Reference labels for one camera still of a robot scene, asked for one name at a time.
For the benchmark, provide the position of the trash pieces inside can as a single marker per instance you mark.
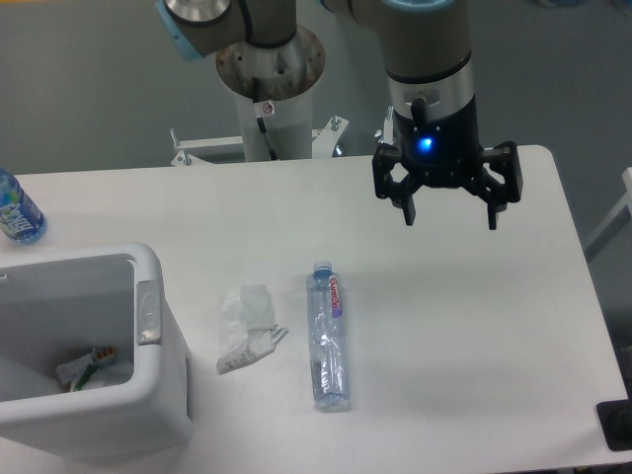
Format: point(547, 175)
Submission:
point(100, 368)

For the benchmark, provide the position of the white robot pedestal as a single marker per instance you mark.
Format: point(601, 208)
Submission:
point(273, 91)

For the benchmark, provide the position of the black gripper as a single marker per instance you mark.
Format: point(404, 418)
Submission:
point(446, 153)

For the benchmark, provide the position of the white frame at right edge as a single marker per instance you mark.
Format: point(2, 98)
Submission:
point(614, 221)

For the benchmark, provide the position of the clear empty plastic bottle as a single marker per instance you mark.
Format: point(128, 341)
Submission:
point(327, 339)

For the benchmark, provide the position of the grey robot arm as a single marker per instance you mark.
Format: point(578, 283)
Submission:
point(425, 45)

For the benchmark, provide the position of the blue labelled water bottle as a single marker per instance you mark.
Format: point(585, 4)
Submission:
point(22, 221)

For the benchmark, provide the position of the white trash can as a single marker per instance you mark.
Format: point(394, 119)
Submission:
point(57, 306)

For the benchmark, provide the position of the black clamp at table edge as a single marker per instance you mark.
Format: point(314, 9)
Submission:
point(615, 420)

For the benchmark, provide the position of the white plastic wrapper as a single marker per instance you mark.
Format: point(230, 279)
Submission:
point(247, 326)

